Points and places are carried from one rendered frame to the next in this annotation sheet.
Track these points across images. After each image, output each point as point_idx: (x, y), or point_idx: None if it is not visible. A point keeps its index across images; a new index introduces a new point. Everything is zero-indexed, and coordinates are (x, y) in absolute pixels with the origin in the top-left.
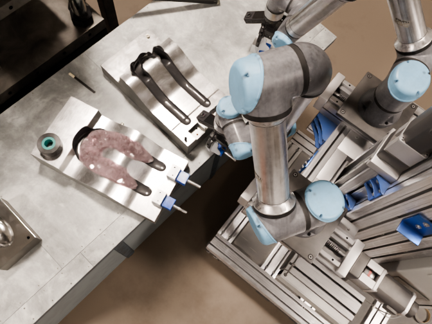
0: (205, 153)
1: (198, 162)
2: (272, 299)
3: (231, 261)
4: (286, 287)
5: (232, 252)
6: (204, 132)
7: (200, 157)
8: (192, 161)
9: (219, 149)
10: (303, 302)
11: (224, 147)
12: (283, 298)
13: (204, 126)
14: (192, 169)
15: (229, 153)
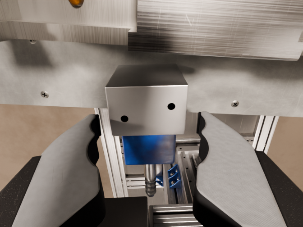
0: (94, 84)
1: (43, 93)
2: (107, 164)
3: (100, 120)
4: (125, 165)
5: (108, 115)
6: (125, 37)
7: (64, 80)
8: (22, 66)
9: (135, 147)
10: (126, 181)
11: (159, 156)
12: (114, 169)
13: (163, 6)
14: (2, 92)
15: (152, 173)
